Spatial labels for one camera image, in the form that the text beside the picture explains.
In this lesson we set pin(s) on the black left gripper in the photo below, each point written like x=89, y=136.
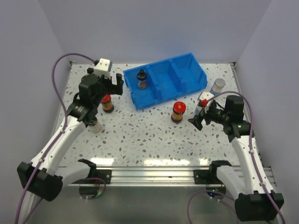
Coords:
x=114, y=89

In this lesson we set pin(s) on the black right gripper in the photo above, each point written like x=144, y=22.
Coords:
x=196, y=121

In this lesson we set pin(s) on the red lid sauce jar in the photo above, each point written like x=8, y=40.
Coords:
x=107, y=104
x=178, y=110

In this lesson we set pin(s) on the silver lid blue label jar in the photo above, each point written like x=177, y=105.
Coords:
x=217, y=86

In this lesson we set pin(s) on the black cap white spice jar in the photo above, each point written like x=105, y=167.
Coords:
x=95, y=126

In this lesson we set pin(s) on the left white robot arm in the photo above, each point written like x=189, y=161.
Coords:
x=39, y=176

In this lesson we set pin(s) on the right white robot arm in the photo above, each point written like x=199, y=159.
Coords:
x=254, y=196

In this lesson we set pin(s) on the blue three-compartment plastic bin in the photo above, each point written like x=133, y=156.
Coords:
x=166, y=80

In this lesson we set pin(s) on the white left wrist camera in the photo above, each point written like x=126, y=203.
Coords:
x=103, y=67

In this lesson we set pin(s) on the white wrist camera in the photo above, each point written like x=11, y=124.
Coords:
x=206, y=96
x=103, y=67

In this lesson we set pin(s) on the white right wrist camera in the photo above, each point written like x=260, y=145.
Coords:
x=206, y=96

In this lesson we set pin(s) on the aluminium mounting rail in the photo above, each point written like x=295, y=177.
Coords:
x=142, y=177

